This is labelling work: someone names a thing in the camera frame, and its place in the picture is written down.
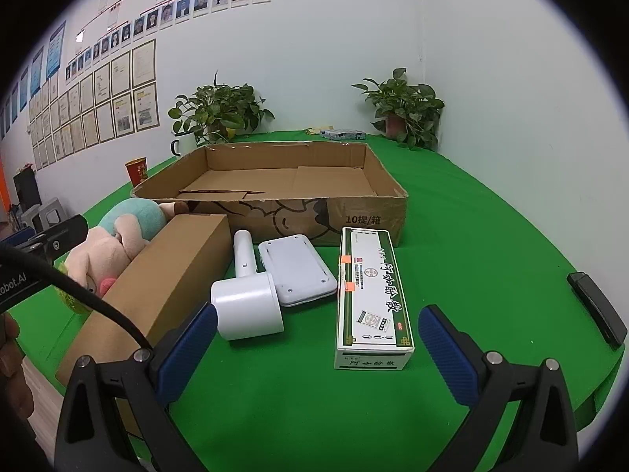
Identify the white mug black handle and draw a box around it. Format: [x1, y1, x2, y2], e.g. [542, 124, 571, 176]
[170, 133, 198, 157]

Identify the black cable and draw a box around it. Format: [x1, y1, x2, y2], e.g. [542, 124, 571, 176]
[0, 243, 154, 355]

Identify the red paper cup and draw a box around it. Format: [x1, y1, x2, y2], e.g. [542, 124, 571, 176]
[125, 156, 149, 188]

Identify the pink plush toy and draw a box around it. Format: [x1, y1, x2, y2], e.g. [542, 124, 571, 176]
[58, 197, 190, 315]

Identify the blue patterned packet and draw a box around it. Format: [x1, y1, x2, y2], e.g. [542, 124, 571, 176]
[319, 128, 367, 141]

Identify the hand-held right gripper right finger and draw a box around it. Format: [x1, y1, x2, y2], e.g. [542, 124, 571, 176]
[417, 304, 581, 472]

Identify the long brown cardboard box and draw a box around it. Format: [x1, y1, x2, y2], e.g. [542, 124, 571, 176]
[55, 214, 233, 436]

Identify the row of portrait photos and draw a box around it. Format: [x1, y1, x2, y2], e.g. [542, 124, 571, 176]
[64, 0, 276, 82]

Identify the potted plant brown pot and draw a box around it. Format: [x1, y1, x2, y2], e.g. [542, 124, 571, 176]
[352, 68, 445, 151]

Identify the person's left hand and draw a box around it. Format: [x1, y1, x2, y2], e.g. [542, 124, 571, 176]
[0, 313, 23, 404]

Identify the row of blue notice boards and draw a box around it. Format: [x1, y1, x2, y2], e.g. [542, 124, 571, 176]
[0, 22, 67, 141]

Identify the white green medicine box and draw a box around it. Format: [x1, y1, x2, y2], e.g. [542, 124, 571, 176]
[334, 227, 416, 371]

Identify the black rectangular device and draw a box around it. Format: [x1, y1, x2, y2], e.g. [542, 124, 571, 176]
[566, 272, 629, 352]

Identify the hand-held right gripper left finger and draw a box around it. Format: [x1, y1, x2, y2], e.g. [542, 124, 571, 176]
[55, 301, 219, 472]

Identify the grey plastic stool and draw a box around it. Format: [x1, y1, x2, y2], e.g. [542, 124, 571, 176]
[20, 197, 67, 229]

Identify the wall of framed certificates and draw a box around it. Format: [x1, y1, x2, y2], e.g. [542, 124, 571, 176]
[27, 39, 160, 170]

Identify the potted plant white pot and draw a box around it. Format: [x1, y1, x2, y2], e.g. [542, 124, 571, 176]
[168, 71, 275, 147]

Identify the white electronic scale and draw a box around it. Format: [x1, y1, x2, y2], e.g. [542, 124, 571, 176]
[257, 234, 339, 308]

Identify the white hair dryer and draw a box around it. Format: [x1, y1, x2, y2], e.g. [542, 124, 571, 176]
[210, 229, 286, 341]

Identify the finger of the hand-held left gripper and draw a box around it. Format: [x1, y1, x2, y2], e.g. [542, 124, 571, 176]
[27, 213, 90, 257]

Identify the large cardboard box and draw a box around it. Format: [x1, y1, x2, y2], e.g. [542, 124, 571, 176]
[130, 140, 410, 249]

